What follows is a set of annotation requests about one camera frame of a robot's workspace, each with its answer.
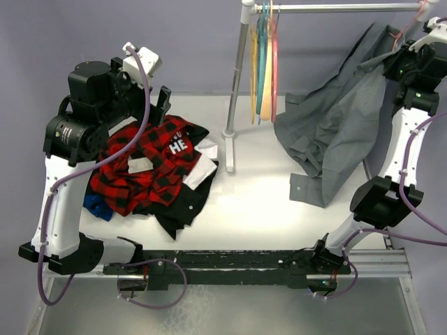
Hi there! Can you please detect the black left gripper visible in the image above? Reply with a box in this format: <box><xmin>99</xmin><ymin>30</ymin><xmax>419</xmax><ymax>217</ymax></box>
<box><xmin>99</xmin><ymin>58</ymin><xmax>170</xmax><ymax>130</ymax></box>

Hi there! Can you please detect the pink plastic hanger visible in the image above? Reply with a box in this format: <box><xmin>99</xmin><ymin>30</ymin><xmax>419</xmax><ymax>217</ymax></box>
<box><xmin>271</xmin><ymin>13</ymin><xmax>279</xmax><ymax>123</ymax></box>

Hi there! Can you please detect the aluminium frame rail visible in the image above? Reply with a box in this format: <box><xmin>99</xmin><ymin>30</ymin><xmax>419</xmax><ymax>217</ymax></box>
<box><xmin>43</xmin><ymin>249</ymin><xmax>412</xmax><ymax>279</ymax></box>

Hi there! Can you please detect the yellow hanger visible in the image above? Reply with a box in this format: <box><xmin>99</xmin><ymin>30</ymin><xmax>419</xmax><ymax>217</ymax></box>
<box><xmin>250</xmin><ymin>24</ymin><xmax>258</xmax><ymax>124</ymax></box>

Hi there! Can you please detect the teal hanger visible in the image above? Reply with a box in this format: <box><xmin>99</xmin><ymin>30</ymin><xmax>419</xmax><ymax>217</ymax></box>
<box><xmin>256</xmin><ymin>2</ymin><xmax>269</xmax><ymax>125</ymax></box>

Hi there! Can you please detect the blue garment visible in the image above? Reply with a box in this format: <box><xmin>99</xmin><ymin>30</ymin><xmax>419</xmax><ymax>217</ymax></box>
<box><xmin>83</xmin><ymin>194</ymin><xmax>114</xmax><ymax>221</ymax></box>

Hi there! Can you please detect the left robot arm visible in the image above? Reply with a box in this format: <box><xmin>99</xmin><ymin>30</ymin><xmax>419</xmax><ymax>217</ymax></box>
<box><xmin>43</xmin><ymin>57</ymin><xmax>145</xmax><ymax>275</ymax></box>

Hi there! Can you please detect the grey button-up shirt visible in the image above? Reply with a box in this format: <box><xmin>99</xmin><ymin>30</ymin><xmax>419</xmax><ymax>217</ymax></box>
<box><xmin>274</xmin><ymin>23</ymin><xmax>395</xmax><ymax>207</ymax></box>

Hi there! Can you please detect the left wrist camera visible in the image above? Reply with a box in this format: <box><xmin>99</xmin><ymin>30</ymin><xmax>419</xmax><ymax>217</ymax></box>
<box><xmin>122</xmin><ymin>42</ymin><xmax>163</xmax><ymax>88</ymax></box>

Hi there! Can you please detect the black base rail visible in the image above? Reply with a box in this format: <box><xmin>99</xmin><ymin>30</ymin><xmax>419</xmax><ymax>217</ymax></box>
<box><xmin>103</xmin><ymin>249</ymin><xmax>351</xmax><ymax>290</ymax></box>

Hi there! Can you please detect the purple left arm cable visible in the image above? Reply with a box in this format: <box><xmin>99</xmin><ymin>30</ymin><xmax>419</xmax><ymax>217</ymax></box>
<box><xmin>37</xmin><ymin>45</ymin><xmax>188</xmax><ymax>310</ymax></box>

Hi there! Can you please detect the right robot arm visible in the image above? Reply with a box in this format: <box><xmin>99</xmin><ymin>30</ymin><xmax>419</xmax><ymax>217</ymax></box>
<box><xmin>309</xmin><ymin>39</ymin><xmax>446</xmax><ymax>274</ymax></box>

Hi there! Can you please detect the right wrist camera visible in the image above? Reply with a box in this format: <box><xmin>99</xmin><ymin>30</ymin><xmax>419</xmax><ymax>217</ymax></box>
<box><xmin>409</xmin><ymin>17</ymin><xmax>446</xmax><ymax>52</ymax></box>

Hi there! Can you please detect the pink wire hanger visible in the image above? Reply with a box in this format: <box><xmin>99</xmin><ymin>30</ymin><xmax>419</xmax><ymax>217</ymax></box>
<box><xmin>390</xmin><ymin>0</ymin><xmax>427</xmax><ymax>51</ymax></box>

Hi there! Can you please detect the red black plaid shirt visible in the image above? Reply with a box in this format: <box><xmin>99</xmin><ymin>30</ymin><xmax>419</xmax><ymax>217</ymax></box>
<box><xmin>89</xmin><ymin>115</ymin><xmax>210</xmax><ymax>216</ymax></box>

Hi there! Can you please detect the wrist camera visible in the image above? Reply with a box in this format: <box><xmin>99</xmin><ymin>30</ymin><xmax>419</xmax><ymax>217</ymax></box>
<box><xmin>409</xmin><ymin>17</ymin><xmax>446</xmax><ymax>52</ymax></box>
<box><xmin>122</xmin><ymin>42</ymin><xmax>163</xmax><ymax>88</ymax></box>

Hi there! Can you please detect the white clothes rack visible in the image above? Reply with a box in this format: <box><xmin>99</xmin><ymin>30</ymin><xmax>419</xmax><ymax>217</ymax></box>
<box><xmin>221</xmin><ymin>0</ymin><xmax>444</xmax><ymax>173</ymax></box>

